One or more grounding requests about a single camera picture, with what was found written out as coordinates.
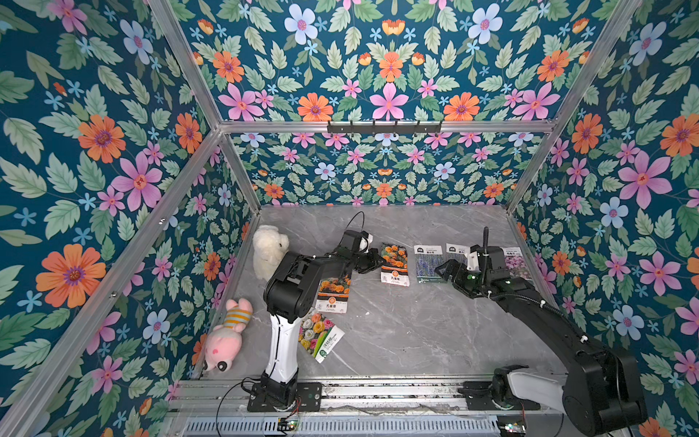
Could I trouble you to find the orange marigold seed packet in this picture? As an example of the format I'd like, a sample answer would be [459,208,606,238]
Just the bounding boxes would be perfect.
[315,276,351,314]
[380,242,410,287]

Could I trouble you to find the white slotted cable duct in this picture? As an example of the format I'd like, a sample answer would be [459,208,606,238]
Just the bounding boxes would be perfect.
[183,416,500,436]

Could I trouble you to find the black hook rail on wall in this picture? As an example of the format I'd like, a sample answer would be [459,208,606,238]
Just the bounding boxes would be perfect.
[326,120,442,136]

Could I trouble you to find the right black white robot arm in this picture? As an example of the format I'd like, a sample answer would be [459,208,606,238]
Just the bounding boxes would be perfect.
[435,246,649,436]

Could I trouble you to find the white plush teddy bear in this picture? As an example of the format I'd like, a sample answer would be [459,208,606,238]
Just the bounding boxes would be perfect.
[253,225,289,282]

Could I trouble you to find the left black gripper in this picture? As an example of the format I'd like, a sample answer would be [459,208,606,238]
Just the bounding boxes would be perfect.
[348,248,388,274]

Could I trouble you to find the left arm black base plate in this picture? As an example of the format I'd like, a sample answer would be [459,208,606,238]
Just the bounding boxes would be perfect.
[247,382,323,413]

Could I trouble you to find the colourful roses seed packet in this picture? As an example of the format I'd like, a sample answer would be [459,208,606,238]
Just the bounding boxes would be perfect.
[299,310,345,363]

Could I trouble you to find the pink plush pig toy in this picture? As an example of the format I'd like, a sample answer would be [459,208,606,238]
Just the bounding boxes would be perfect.
[203,298,253,373]

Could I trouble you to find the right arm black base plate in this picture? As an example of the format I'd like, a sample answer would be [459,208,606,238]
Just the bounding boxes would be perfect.
[457,381,542,412]

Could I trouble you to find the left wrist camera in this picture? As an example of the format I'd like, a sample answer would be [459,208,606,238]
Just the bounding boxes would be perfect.
[349,231,373,253]

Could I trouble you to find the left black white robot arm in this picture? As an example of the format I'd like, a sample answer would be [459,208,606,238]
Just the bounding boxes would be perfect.
[260,229,383,410]

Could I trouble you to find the lavender seed packet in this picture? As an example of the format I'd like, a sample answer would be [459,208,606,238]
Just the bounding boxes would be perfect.
[413,245,444,283]
[444,243,471,264]

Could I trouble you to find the aluminium front rail frame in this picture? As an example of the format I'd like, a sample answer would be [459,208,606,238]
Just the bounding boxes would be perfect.
[169,374,557,417]

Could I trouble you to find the pink flowers seed packet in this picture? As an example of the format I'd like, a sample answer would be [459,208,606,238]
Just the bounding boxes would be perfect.
[502,247,533,280]

